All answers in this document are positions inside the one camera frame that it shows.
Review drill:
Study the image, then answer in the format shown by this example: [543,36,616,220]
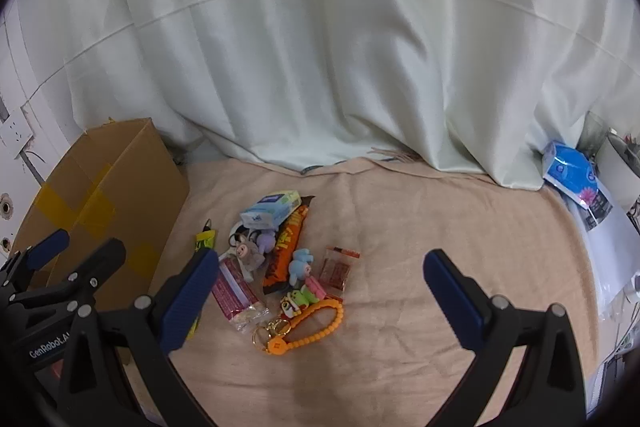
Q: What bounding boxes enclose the green white toy figure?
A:
[279,288,313,315]

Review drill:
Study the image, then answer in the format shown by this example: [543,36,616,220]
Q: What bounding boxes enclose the orange bead strap keychain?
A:
[250,299,346,359]

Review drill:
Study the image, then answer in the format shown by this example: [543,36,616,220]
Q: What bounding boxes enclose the orange snack packet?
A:
[262,197,315,295]

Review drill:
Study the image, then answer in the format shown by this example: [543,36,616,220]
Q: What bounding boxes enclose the pink eraser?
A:
[302,274,328,305]

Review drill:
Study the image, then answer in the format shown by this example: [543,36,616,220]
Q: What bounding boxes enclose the blue white tissue packet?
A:
[239,190,302,230]

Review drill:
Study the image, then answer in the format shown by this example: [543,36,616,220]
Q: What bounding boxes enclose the pink snack packet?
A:
[211,254,268,333]

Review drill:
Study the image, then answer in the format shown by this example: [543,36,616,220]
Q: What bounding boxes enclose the clear glass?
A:
[580,111,608,158]

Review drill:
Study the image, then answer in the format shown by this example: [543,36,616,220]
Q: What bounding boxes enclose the white wall socket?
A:
[0,119,35,158]

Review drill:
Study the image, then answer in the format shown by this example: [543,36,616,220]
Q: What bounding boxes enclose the small clear snack packet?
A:
[318,246,361,297]

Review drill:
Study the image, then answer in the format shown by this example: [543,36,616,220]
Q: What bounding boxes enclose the grey plush keychain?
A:
[227,232,268,283]

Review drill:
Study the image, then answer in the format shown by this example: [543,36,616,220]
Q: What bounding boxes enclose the white curtain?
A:
[15,0,640,192]

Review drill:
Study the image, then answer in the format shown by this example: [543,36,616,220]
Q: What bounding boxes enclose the white pot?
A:
[597,134,640,208]

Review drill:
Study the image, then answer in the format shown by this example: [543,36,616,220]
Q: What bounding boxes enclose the purple plush toy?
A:
[252,229,277,254]

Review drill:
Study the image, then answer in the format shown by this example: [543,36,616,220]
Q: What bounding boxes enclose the beige blanket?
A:
[120,156,602,427]

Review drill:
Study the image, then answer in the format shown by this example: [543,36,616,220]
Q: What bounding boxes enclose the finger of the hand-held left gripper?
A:
[0,229,71,294]
[12,237,127,315]

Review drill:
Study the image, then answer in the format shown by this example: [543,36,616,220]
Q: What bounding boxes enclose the white papers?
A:
[565,192,637,323]

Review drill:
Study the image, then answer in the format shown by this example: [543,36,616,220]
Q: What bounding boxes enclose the cardboard box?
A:
[10,118,191,365]

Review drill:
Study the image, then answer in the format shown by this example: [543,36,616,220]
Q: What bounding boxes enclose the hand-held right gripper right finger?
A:
[422,249,588,427]

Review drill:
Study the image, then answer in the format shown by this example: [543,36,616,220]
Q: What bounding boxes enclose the blue tissue pack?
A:
[542,141,598,208]

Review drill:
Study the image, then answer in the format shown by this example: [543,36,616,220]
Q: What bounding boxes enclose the blue plush keychain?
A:
[287,248,316,285]

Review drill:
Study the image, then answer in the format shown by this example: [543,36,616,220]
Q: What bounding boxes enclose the yellow green stick packet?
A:
[186,219,219,340]

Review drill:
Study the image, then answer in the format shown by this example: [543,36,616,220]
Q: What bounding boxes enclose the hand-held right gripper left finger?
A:
[60,250,221,427]

